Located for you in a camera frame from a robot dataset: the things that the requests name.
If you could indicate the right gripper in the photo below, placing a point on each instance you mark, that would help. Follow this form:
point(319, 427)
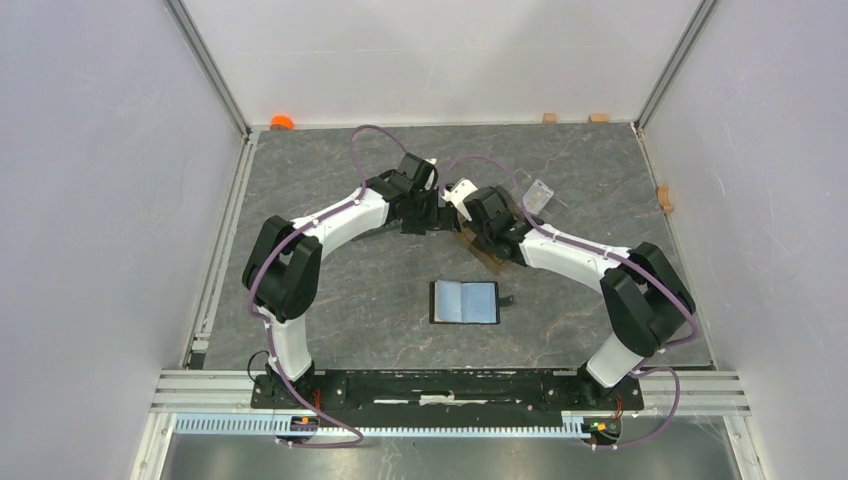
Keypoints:
point(468, 223)

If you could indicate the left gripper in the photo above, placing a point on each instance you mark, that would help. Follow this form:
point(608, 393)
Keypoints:
point(443, 218)

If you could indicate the amber and black organizer box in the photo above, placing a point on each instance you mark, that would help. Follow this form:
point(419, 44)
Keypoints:
point(475, 245)

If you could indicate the black card holder wallet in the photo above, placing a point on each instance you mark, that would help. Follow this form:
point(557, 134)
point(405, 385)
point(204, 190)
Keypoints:
point(466, 303)

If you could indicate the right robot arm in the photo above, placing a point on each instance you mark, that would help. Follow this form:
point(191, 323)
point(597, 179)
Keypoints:
point(647, 303)

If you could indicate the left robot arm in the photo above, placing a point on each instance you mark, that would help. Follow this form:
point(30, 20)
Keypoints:
point(282, 273)

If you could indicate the orange round cap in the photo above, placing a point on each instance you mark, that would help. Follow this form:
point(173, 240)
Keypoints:
point(281, 122)

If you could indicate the curved wooden piece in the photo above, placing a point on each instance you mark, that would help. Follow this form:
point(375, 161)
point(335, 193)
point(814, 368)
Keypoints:
point(663, 195)

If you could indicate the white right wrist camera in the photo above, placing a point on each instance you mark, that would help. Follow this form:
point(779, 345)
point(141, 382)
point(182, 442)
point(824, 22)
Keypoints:
point(457, 194)

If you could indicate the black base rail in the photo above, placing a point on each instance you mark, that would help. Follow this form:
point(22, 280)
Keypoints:
point(534, 397)

